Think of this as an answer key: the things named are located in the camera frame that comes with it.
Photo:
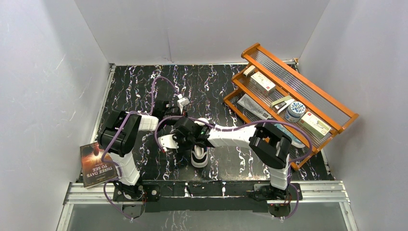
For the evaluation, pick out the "orange wooden tiered shelf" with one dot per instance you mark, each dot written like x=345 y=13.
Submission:
x=280 y=92

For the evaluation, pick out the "green white box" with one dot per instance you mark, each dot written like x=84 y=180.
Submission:
x=315 y=125

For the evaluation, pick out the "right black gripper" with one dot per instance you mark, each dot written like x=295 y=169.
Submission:
x=182 y=149

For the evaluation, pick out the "black white sneaker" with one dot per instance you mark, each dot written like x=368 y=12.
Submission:
x=199 y=157

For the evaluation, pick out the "round blue white tin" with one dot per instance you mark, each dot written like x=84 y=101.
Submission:
x=295 y=111

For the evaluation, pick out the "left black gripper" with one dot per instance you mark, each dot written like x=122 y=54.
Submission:
x=173 y=109

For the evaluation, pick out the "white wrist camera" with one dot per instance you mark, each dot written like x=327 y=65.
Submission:
x=167 y=143
x=182 y=102

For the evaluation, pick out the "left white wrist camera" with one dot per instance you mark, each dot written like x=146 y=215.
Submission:
x=182 y=102

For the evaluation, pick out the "olive white stapler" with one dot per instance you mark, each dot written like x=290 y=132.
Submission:
x=281 y=104

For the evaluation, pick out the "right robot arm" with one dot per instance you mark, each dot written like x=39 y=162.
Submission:
x=268 y=143

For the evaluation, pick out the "brown book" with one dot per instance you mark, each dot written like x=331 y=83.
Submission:
x=94 y=170

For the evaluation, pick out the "grey patterned packet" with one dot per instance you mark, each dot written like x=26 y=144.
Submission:
x=253 y=107

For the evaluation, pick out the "white red box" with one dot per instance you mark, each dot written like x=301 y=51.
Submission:
x=263 y=83

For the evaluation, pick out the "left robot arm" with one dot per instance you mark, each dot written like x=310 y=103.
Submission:
x=119 y=132

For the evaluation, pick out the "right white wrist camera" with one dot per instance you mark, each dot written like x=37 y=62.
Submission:
x=167 y=143

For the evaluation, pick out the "light blue oval packet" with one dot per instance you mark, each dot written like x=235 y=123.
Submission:
x=295 y=142

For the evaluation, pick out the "black base frame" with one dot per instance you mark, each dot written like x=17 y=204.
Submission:
x=162 y=196

